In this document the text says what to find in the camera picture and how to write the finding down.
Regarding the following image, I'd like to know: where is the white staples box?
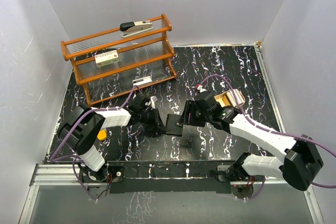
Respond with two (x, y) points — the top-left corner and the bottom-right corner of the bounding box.
(94, 50), (119, 67)

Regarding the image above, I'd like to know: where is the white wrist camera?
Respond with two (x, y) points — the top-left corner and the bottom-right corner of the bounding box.
(145, 96), (158, 109)
(196, 84), (207, 93)

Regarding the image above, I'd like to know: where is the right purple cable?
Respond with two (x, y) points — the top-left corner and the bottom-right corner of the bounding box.
(199, 74), (336, 200)

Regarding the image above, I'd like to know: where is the black and beige stapler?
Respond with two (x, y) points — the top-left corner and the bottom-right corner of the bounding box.
(119, 20), (153, 38)

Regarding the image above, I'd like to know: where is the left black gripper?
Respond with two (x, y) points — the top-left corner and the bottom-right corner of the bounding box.
(139, 107), (166, 132)

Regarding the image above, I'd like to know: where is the orange wooden three-tier shelf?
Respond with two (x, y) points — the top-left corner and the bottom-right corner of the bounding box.
(60, 14), (177, 106)

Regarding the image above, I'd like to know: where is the wooden oval card tray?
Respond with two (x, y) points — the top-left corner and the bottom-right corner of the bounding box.
(214, 89), (245, 108)

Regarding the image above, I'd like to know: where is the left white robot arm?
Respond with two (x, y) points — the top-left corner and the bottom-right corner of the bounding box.
(57, 93), (166, 182)

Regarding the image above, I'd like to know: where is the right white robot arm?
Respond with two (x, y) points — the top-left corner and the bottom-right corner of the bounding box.
(174, 89), (323, 191)

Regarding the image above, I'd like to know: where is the small white stapler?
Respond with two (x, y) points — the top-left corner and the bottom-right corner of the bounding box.
(132, 77), (152, 87)

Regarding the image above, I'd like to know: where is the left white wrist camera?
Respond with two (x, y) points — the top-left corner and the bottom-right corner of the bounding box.
(145, 96), (158, 109)

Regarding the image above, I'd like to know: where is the black leather card holder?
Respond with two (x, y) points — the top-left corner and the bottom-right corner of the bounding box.
(165, 114), (183, 136)

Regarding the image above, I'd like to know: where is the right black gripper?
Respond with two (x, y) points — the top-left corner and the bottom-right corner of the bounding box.
(179, 100), (212, 127)

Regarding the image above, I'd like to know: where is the yellow round tape measure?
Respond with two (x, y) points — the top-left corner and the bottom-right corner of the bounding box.
(97, 129), (107, 141)

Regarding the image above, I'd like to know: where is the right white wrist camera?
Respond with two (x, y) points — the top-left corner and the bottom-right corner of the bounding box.
(196, 84), (207, 93)

